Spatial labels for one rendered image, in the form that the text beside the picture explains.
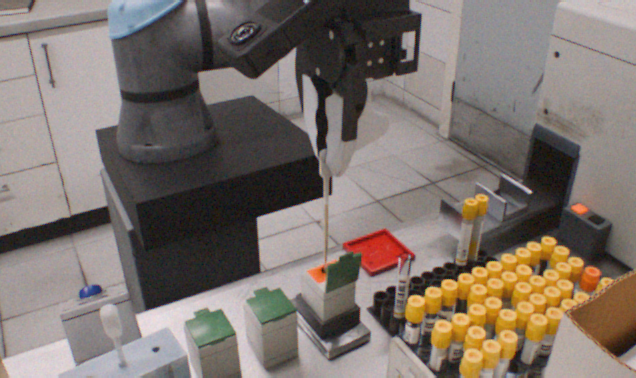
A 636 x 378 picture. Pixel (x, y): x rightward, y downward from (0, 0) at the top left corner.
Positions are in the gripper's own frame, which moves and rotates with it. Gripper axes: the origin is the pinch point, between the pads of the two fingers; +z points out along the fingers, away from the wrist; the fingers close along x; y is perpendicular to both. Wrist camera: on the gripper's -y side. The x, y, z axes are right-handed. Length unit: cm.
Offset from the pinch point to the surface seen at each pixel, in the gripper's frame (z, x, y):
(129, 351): 10.6, -2.9, -21.4
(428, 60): 75, 179, 177
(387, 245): 20.3, 7.6, 14.6
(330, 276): 10.6, -3.4, -1.5
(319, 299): 14.5, -1.9, -1.9
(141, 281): 30.3, 29.7, -13.5
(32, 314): 108, 127, -35
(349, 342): 19.2, -4.9, 0.0
